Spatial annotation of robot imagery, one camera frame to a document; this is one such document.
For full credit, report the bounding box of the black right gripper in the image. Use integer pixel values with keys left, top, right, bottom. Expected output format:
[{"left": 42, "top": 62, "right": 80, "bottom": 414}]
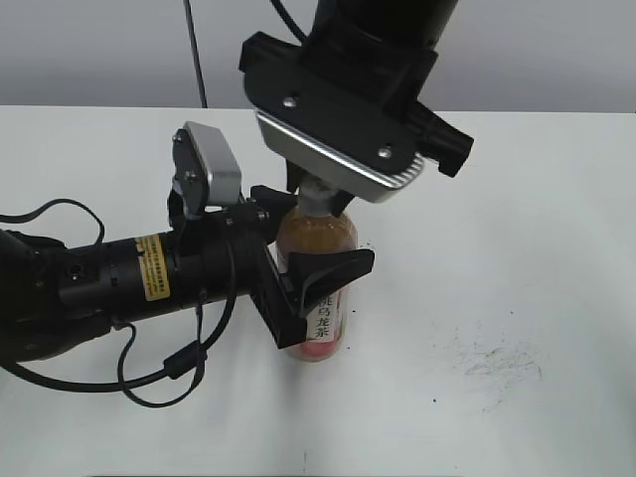
[{"left": 286, "top": 44, "right": 476, "bottom": 216}]

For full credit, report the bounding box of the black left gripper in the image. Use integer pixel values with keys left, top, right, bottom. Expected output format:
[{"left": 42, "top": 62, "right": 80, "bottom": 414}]
[{"left": 166, "top": 185, "right": 375, "bottom": 349}]

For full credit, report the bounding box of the pink oolong tea bottle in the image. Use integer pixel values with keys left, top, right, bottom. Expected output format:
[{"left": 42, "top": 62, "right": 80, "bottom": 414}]
[{"left": 275, "top": 179, "right": 358, "bottom": 364}]

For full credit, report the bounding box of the white bottle cap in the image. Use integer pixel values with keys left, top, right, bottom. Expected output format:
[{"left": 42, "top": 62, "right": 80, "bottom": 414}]
[{"left": 297, "top": 177, "right": 337, "bottom": 217}]

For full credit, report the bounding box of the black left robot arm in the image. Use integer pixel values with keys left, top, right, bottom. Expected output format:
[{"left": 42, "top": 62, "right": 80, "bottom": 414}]
[{"left": 1, "top": 186, "right": 375, "bottom": 363}]

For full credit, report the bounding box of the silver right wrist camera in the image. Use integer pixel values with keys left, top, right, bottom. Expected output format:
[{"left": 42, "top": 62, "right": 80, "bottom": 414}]
[{"left": 239, "top": 32, "right": 425, "bottom": 203}]

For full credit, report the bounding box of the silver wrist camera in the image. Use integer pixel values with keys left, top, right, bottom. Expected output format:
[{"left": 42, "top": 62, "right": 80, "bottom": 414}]
[
  {"left": 172, "top": 121, "right": 242, "bottom": 220},
  {"left": 239, "top": 32, "right": 425, "bottom": 203}
]

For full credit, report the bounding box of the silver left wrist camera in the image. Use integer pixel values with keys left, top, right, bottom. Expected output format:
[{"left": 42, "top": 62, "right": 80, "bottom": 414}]
[{"left": 172, "top": 121, "right": 242, "bottom": 220}]

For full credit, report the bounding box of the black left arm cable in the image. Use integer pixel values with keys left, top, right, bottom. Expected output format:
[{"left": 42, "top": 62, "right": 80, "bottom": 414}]
[{"left": 0, "top": 198, "right": 236, "bottom": 408}]

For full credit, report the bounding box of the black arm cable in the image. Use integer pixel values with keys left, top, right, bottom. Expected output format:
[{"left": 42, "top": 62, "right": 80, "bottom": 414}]
[
  {"left": 270, "top": 0, "right": 312, "bottom": 44},
  {"left": 0, "top": 198, "right": 236, "bottom": 408}
]

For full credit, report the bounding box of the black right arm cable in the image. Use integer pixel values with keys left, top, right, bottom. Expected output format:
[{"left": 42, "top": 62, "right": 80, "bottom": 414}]
[{"left": 270, "top": 0, "right": 312, "bottom": 44}]

